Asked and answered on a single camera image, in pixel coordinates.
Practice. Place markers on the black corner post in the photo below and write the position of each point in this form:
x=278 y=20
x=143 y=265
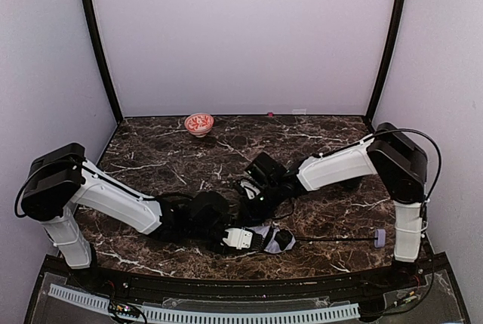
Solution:
x=389 y=47
x=100 y=57

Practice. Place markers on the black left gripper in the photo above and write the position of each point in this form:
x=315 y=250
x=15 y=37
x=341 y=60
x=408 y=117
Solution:
x=212 y=240

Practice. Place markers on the right black corner post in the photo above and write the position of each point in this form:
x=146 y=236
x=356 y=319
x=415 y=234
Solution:
x=389 y=47

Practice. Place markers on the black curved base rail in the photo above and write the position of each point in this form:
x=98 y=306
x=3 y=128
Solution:
x=250 y=281

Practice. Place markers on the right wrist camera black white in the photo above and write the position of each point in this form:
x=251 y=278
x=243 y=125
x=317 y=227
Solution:
x=247 y=188

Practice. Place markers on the white slotted cable duct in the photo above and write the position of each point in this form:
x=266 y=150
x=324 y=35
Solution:
x=191 y=311

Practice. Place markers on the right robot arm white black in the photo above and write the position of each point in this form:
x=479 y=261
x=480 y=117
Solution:
x=388 y=153

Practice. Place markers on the lavender folding umbrella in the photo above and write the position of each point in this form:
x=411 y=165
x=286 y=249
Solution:
x=274 y=240

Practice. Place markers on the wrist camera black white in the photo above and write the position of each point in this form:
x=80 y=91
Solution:
x=247 y=188
x=249 y=238

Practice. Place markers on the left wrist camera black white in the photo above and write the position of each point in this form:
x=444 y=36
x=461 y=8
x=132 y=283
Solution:
x=249 y=238

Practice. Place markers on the left black corner post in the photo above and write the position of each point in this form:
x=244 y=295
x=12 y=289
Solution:
x=100 y=57

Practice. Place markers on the red patterned ceramic bowl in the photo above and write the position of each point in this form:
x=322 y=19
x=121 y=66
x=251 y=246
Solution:
x=199 y=124

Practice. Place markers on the small circuit board with wires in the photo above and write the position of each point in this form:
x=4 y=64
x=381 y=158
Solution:
x=125 y=313

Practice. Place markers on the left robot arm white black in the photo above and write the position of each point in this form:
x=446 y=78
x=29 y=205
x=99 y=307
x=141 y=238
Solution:
x=65 y=177

